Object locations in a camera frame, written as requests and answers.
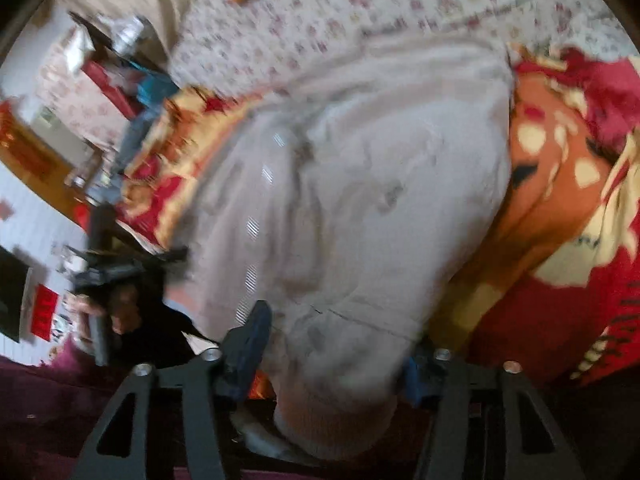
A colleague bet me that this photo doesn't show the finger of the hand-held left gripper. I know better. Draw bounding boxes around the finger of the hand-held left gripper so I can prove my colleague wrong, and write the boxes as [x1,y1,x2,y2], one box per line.
[117,244,189,264]

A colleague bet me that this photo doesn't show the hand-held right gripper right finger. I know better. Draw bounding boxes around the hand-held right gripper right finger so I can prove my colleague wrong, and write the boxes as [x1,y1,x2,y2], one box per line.
[400,342,588,480]

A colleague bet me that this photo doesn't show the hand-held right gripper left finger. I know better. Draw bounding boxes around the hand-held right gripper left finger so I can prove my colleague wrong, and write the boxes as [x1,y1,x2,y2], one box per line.
[70,300,275,480]

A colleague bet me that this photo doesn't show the beige jacket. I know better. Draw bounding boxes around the beige jacket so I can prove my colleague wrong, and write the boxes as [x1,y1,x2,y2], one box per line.
[172,30,517,461]

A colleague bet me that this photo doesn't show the person's left hand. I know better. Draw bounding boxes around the person's left hand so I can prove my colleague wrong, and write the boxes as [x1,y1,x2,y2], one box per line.
[66,284,147,356]

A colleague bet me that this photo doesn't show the red paper sheet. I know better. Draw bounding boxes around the red paper sheet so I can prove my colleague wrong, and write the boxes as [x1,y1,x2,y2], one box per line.
[31,284,65,337]

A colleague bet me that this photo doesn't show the black screen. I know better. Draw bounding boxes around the black screen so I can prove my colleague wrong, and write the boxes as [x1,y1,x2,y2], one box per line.
[0,245,33,343]

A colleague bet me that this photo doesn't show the blue jeans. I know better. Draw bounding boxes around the blue jeans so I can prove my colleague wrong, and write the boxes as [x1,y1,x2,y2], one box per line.
[112,102,168,178]

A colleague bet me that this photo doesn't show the wooden cabinet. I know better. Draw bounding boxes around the wooden cabinet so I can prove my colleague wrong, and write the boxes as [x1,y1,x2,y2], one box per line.
[0,100,93,216]

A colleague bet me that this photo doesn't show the red orange printed blanket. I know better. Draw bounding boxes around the red orange printed blanket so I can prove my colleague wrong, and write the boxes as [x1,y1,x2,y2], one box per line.
[120,45,640,391]

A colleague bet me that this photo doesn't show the person's maroon pants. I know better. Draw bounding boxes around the person's maroon pants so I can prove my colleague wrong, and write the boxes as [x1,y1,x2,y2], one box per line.
[0,347,281,480]

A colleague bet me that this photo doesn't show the floral bed sheet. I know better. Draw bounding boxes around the floral bed sheet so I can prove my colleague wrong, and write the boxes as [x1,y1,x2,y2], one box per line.
[169,0,640,98]

